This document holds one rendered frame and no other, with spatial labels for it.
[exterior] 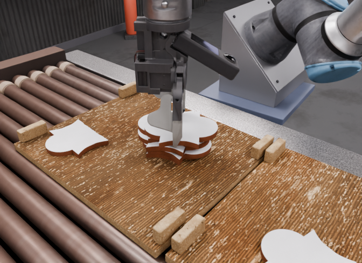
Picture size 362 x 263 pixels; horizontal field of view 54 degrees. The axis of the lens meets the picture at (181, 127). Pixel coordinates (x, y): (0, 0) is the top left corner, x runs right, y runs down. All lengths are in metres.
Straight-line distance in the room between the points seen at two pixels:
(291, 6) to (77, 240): 0.72
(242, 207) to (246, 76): 0.52
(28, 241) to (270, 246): 0.36
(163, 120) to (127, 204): 0.15
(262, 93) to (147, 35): 0.53
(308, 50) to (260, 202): 0.43
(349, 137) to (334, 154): 1.91
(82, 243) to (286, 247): 0.30
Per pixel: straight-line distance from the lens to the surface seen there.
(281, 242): 0.54
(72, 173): 0.68
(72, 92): 1.02
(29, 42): 4.00
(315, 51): 0.88
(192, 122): 0.67
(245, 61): 1.02
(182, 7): 0.55
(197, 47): 0.57
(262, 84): 1.02
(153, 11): 0.55
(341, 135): 2.71
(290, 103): 1.07
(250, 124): 0.85
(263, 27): 1.00
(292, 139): 0.82
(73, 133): 0.77
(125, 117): 0.83
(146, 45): 0.58
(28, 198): 0.68
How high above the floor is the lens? 1.35
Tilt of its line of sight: 32 degrees down
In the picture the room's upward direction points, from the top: straight up
